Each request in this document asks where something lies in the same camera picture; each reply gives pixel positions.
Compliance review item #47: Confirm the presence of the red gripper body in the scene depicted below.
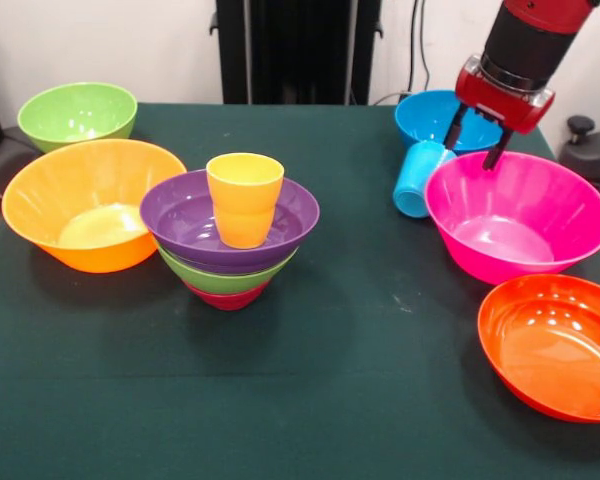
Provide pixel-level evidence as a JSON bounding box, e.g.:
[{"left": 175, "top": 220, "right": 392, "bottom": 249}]
[{"left": 454, "top": 55, "right": 556, "bottom": 135}]

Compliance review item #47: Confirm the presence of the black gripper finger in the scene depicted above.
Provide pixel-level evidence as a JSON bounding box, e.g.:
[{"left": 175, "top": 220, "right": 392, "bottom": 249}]
[
  {"left": 442, "top": 103, "right": 467, "bottom": 151},
  {"left": 482, "top": 123, "right": 514, "bottom": 172}
]

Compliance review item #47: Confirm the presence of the blue bowl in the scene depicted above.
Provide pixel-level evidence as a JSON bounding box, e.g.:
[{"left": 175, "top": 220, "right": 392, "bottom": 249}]
[{"left": 393, "top": 89, "right": 504, "bottom": 155}]

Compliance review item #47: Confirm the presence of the blue cup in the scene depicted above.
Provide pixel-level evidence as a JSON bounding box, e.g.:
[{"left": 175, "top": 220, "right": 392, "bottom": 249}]
[{"left": 392, "top": 139, "right": 459, "bottom": 220}]

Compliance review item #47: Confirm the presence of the yellow cup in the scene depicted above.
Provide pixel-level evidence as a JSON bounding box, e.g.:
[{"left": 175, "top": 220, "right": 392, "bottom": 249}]
[{"left": 205, "top": 152, "right": 285, "bottom": 250}]

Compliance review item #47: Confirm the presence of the green bowl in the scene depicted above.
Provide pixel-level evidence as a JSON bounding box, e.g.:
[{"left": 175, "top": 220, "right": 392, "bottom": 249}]
[
  {"left": 157, "top": 245, "right": 299, "bottom": 295},
  {"left": 17, "top": 81, "right": 139, "bottom": 154}
]

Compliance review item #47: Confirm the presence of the small crimson bowl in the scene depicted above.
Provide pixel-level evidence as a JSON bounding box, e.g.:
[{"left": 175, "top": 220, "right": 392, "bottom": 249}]
[{"left": 182, "top": 280, "right": 271, "bottom": 311}]

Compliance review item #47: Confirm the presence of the purple bowl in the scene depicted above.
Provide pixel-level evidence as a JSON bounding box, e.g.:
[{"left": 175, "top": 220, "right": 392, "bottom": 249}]
[{"left": 139, "top": 168, "right": 321, "bottom": 274}]

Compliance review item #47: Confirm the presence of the large magenta bowl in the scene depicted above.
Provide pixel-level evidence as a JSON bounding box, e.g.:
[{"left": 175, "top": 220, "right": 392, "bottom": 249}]
[{"left": 423, "top": 150, "right": 600, "bottom": 286}]

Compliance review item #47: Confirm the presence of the black stand base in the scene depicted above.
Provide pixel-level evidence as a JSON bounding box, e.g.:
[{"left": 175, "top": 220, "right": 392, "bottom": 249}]
[
  {"left": 0, "top": 124, "right": 44, "bottom": 201},
  {"left": 559, "top": 115, "right": 600, "bottom": 184}
]

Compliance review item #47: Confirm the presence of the orange-red shallow bowl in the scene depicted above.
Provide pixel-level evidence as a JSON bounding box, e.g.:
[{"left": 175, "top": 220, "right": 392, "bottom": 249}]
[{"left": 477, "top": 273, "right": 600, "bottom": 424}]

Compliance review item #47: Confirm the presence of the dark green table cloth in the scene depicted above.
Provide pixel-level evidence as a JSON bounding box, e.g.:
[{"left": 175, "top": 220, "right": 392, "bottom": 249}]
[{"left": 0, "top": 102, "right": 600, "bottom": 480}]

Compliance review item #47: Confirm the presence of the large orange bowl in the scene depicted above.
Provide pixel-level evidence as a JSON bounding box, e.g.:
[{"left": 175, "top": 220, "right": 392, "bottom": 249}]
[{"left": 1, "top": 138, "right": 188, "bottom": 274}]

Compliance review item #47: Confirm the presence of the black wall cable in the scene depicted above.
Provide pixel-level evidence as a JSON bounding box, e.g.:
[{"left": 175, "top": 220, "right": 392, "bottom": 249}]
[{"left": 407, "top": 0, "right": 431, "bottom": 99}]

